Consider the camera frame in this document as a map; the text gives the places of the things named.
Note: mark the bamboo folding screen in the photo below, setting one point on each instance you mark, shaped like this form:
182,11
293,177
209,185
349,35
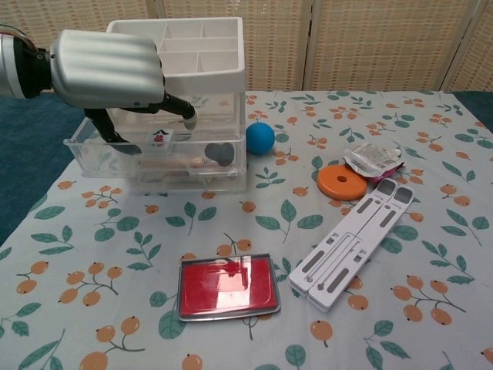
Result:
366,42

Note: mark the orange disc with hole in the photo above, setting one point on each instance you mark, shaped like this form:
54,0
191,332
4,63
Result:
331,187

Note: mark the white compartment drawer organizer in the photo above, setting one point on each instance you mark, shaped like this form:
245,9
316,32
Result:
208,79

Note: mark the blue ball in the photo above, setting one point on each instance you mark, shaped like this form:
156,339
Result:
260,138

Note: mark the silver foil pouch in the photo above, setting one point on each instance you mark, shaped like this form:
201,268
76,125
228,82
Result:
371,156

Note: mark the white tile with red flower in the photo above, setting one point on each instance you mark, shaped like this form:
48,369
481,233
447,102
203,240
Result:
161,138

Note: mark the red ink pad case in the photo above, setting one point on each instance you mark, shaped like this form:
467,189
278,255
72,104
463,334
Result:
200,289

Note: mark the white folding laptop stand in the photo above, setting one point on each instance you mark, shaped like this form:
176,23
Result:
346,246

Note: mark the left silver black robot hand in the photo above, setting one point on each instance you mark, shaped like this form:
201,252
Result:
104,69

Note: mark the dark grey rubber stopper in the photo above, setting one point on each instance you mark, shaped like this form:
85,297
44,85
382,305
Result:
219,153

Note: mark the floral leaf print tablecloth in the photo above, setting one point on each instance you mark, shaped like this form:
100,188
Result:
269,216

